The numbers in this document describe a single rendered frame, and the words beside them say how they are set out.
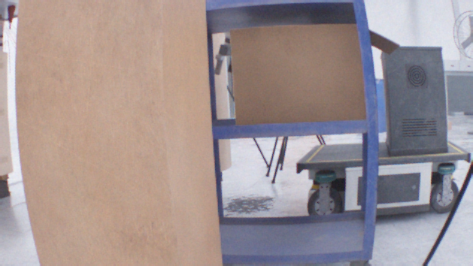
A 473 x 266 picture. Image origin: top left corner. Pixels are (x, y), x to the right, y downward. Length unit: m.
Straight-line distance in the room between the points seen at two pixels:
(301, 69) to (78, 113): 0.68
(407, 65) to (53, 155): 1.57
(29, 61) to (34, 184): 0.26
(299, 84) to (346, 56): 0.17
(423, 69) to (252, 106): 1.00
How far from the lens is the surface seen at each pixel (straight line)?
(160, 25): 0.67
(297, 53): 1.18
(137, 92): 0.67
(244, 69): 1.20
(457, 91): 10.92
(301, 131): 1.11
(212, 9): 1.18
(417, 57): 1.91
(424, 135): 1.91
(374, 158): 1.11
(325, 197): 1.95
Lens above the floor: 0.61
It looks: 4 degrees down
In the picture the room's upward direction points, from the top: 4 degrees counter-clockwise
